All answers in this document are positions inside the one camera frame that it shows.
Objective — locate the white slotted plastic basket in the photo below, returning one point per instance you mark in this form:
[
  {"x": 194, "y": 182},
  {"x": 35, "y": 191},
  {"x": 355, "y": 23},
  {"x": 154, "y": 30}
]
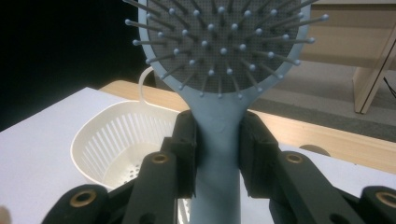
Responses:
[{"x": 124, "y": 149}]

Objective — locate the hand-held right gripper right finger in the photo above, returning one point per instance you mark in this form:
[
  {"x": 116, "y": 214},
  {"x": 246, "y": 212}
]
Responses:
[{"x": 280, "y": 180}]

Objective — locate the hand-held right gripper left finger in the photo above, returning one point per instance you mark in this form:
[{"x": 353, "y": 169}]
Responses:
[{"x": 162, "y": 186}]

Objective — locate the light wooden desk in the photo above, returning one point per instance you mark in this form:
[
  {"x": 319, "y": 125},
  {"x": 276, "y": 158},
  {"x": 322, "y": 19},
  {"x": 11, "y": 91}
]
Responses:
[{"x": 358, "y": 37}]

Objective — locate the dark round table grommet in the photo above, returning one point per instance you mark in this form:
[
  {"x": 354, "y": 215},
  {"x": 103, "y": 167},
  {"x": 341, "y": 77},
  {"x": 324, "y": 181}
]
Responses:
[{"x": 314, "y": 150}]

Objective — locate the black curtain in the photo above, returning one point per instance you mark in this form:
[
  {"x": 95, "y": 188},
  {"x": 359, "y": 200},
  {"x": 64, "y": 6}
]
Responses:
[{"x": 62, "y": 46}]

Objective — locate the light blue hairbrush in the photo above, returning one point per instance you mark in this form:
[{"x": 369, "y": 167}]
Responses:
[{"x": 218, "y": 140}]

